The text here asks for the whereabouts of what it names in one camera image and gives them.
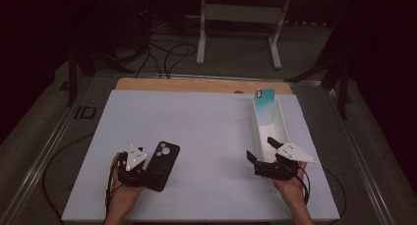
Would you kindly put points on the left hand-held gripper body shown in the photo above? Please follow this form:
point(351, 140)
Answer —
point(134, 176)

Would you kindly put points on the person's left hand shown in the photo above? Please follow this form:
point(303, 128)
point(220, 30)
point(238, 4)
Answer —
point(123, 194)

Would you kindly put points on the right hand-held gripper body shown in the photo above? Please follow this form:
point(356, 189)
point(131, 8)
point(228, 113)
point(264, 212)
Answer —
point(278, 169)

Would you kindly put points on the black phone case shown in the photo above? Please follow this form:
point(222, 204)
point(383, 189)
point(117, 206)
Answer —
point(165, 162)

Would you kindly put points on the metal floor rail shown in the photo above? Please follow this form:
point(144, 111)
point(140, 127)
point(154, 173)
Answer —
point(364, 166)
point(39, 159)
point(203, 76)

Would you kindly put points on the gradient pink teal phone case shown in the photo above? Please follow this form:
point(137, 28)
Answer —
point(265, 105)

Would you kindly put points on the person's right hand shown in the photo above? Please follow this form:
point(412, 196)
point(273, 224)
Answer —
point(291, 189)

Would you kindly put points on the black floor bracket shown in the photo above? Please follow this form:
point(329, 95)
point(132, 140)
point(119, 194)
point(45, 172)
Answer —
point(85, 112)

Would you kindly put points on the black stand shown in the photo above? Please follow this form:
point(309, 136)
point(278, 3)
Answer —
point(342, 87)
point(72, 77)

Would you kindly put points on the white oblong tray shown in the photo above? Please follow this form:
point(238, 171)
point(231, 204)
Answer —
point(273, 133)

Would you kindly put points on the white metal stand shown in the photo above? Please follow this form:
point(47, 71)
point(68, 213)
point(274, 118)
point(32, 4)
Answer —
point(242, 13)

